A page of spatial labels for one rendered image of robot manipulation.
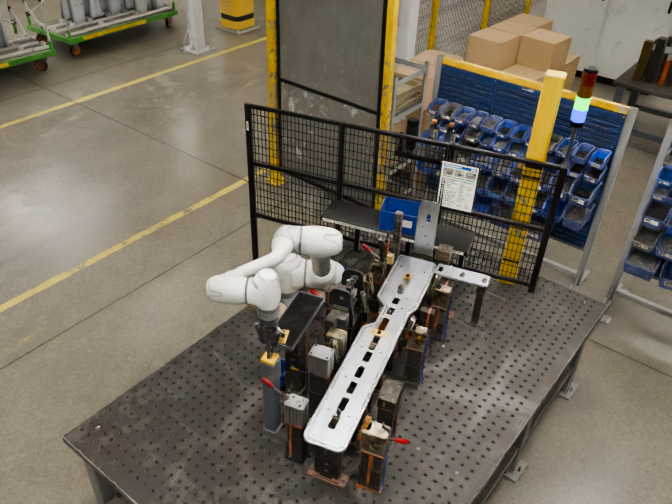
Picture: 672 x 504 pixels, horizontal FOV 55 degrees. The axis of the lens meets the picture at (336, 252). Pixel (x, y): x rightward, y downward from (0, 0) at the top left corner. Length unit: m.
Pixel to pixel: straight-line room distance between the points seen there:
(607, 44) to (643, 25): 0.48
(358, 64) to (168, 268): 2.17
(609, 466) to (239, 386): 2.19
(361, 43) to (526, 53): 2.77
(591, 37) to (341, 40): 4.93
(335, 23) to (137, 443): 3.41
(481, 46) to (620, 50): 2.68
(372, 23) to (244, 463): 3.27
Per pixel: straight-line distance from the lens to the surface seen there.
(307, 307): 3.00
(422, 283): 3.45
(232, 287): 2.50
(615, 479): 4.17
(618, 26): 9.35
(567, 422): 4.33
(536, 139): 3.57
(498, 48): 7.11
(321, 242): 2.96
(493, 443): 3.19
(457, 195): 3.76
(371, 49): 5.05
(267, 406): 2.97
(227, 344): 3.50
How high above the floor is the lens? 3.13
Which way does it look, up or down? 36 degrees down
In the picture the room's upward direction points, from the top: 2 degrees clockwise
